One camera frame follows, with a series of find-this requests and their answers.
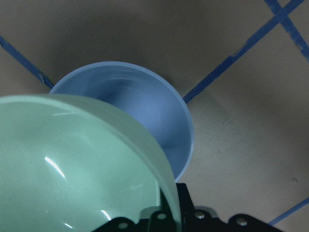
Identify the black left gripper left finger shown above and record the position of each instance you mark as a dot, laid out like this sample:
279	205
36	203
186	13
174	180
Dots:
159	221

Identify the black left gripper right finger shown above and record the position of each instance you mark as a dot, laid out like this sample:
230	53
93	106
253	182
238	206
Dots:
200	220

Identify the blue bowl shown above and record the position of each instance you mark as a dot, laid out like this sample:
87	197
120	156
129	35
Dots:
145	96

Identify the brown paper table cover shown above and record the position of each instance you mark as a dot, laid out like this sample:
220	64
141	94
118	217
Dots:
251	151

